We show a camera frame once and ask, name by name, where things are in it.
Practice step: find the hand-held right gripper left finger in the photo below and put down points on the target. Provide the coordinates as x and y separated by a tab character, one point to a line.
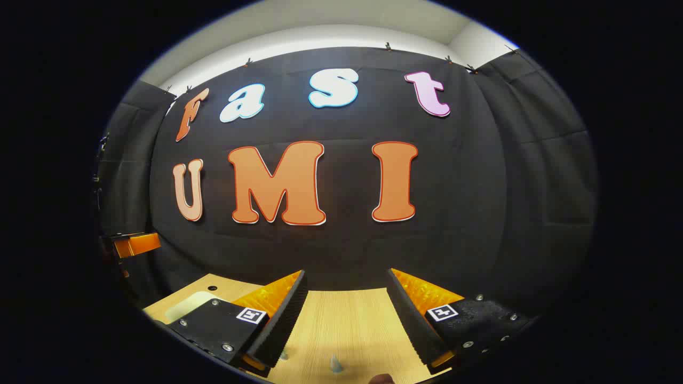
285	320

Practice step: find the pale yellow suitcase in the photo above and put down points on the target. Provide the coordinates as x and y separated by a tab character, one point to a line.
184	309

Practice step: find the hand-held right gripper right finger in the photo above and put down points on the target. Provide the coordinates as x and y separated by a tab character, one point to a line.
411	320

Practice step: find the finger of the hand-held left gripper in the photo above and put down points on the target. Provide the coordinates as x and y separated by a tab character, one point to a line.
139	245

